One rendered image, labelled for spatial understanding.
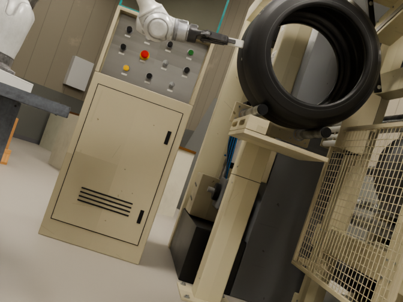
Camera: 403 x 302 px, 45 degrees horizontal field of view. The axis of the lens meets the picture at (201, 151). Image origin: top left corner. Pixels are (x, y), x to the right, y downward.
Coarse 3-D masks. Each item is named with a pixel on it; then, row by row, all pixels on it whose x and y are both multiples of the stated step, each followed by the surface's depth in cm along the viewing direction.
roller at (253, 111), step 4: (260, 104) 195; (264, 104) 196; (248, 108) 216; (252, 108) 204; (256, 108) 197; (260, 108) 195; (264, 108) 195; (244, 112) 220; (248, 112) 211; (252, 112) 204; (256, 112) 198; (260, 112) 195; (264, 112) 195; (240, 116) 229; (256, 116) 205
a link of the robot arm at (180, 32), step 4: (176, 20) 197; (180, 20) 197; (184, 20) 198; (176, 24) 196; (180, 24) 196; (184, 24) 196; (176, 28) 196; (180, 28) 196; (184, 28) 196; (188, 28) 198; (176, 32) 196; (180, 32) 196; (184, 32) 196; (176, 36) 197; (180, 36) 197; (184, 36) 197; (176, 40) 199; (180, 40) 199; (184, 40) 199
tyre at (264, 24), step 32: (288, 0) 194; (320, 0) 195; (352, 0) 201; (256, 32) 194; (320, 32) 226; (352, 32) 218; (256, 64) 193; (352, 64) 224; (256, 96) 200; (288, 96) 193; (352, 96) 197
